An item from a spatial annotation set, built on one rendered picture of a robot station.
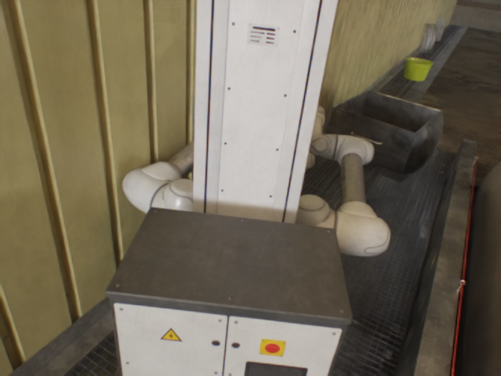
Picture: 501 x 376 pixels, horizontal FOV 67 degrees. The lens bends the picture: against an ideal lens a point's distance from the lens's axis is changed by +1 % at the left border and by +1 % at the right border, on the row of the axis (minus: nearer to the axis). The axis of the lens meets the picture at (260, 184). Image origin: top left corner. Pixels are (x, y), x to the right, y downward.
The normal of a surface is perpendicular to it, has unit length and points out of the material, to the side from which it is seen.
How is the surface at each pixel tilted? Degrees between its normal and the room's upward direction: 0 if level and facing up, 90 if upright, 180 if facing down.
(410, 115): 88
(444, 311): 0
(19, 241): 90
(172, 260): 0
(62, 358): 0
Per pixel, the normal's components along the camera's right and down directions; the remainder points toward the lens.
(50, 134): 0.87, 0.33
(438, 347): 0.10, -0.85
